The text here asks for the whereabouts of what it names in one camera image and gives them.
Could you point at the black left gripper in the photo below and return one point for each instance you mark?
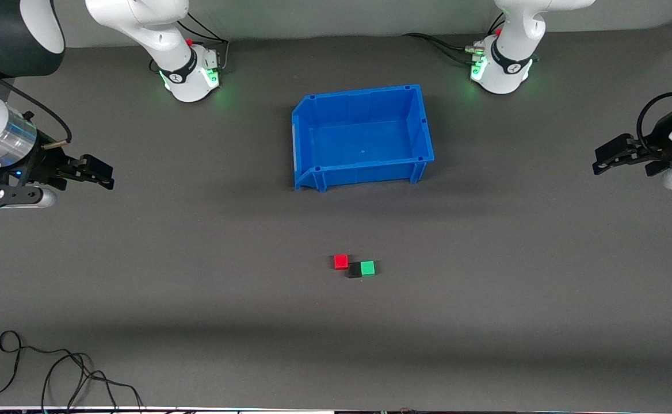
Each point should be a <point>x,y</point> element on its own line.
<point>653,148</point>

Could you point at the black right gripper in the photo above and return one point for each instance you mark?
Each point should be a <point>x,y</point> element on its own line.
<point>41,163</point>

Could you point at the red cube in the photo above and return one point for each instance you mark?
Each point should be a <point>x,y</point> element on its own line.
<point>341,262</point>

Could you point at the green cube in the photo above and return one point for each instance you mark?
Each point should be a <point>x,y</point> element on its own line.
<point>367,268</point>

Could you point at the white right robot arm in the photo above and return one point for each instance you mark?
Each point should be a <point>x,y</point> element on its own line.
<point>157,29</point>

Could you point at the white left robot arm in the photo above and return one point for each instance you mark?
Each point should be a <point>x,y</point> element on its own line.
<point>514,34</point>

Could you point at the black cube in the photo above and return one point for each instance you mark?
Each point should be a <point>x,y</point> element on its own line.
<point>354,271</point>

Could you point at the blue plastic storage bin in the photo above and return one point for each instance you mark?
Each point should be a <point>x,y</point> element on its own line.
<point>365,138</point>

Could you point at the dark grey table mat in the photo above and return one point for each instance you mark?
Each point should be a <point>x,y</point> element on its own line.
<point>336,333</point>

